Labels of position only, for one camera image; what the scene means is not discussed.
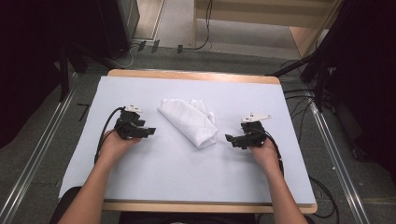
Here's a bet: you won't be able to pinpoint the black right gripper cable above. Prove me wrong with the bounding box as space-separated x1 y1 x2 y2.
255 126 286 179

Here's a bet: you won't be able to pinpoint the white floor cable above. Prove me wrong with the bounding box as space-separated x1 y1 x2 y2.
115 42 140 69

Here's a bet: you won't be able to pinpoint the pale blue table mat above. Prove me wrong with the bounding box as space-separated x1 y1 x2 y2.
58 75 318 206

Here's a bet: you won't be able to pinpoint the dark cabinet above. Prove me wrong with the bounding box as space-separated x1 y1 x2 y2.
90 0 141 61

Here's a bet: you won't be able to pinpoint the black metal stand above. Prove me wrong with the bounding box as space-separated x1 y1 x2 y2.
264 46 331 113
57 43 110 103

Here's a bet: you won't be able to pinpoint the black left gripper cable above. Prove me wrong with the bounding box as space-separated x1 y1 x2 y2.
93 105 126 165

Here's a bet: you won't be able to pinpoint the wooden table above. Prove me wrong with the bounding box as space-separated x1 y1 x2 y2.
101 68 318 215

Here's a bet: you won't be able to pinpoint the black hanging cable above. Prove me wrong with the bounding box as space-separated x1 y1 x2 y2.
182 0 215 51

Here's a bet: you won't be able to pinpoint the person's left hand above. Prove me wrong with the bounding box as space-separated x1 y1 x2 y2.
98 128 143 167

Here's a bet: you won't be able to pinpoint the white mesh laundry bag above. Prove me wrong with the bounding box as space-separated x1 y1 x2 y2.
157 98 219 149

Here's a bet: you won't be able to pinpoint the person's right hand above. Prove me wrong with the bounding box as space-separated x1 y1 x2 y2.
247 136 282 176

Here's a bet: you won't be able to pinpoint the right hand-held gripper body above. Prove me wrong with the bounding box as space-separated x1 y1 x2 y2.
239 112 272 149

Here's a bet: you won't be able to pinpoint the black looped floor cable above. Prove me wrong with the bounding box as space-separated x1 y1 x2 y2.
307 175 340 219

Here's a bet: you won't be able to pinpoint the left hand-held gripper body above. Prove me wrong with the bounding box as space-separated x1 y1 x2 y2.
114 105 148 141

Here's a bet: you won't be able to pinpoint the light wooden furniture frame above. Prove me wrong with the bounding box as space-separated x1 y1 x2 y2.
191 0 344 59

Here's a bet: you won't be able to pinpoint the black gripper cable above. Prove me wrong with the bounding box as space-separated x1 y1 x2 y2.
93 105 126 165
255 126 286 179

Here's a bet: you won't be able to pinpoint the metal floor rail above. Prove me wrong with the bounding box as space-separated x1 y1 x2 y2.
0 72 78 224
302 90 372 224

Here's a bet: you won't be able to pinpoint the black floor cables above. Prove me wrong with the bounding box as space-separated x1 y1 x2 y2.
279 58 316 145

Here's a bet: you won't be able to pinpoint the person's dark pants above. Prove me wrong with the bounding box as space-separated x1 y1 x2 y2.
119 211 258 224

